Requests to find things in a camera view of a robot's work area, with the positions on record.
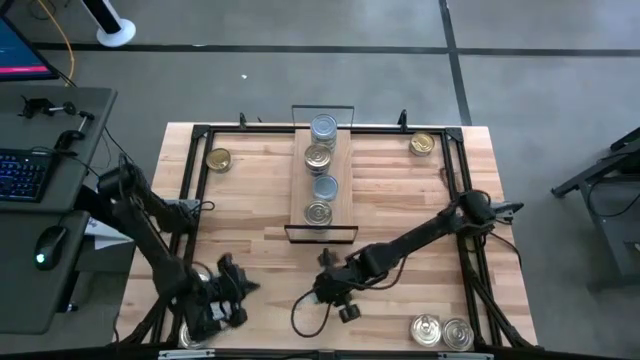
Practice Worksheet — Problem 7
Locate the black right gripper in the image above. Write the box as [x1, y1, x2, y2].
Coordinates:
[312, 247, 375, 324]

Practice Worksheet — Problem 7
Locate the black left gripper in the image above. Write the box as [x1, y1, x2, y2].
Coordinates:
[183, 276, 262, 342]

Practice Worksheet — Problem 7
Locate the green label can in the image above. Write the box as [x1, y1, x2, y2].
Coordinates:
[310, 113, 339, 146]
[312, 174, 340, 203]

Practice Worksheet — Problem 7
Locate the white-green label can, gold lid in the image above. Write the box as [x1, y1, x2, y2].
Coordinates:
[409, 130, 437, 158]
[205, 147, 234, 175]

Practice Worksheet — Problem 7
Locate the white paper sheet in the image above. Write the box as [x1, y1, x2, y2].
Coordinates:
[83, 217, 135, 251]

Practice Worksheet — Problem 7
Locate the black computer mouse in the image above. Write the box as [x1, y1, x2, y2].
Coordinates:
[33, 225, 69, 273]

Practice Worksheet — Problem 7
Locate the grey desk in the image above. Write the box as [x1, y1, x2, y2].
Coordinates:
[0, 84, 119, 336]

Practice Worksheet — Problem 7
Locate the black backlit keyboard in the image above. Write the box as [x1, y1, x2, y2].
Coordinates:
[0, 148, 55, 204]

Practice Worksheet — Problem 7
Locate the black metal cart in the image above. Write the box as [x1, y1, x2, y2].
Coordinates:
[549, 125, 640, 292]

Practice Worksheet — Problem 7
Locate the black desk clamp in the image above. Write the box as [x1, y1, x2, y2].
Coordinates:
[17, 96, 79, 120]

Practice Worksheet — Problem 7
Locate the white round-base pole stand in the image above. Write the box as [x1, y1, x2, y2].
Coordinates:
[79, 0, 137, 49]

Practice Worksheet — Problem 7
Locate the computer monitor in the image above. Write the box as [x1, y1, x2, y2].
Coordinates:
[0, 14, 60, 82]

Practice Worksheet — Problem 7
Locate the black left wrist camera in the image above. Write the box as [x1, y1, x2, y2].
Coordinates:
[217, 253, 247, 284]

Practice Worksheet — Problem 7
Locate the silver mounting bracket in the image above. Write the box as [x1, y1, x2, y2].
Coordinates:
[157, 348, 216, 360]
[437, 351, 495, 360]

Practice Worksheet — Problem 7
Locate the wooden shelf, black wire frame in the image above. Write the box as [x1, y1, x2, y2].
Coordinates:
[283, 104, 360, 246]

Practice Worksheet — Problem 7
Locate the black aluminium rig frame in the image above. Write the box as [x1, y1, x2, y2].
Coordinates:
[115, 122, 539, 354]

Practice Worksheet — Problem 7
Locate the yellow floor cable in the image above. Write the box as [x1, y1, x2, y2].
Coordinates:
[34, 0, 77, 87]

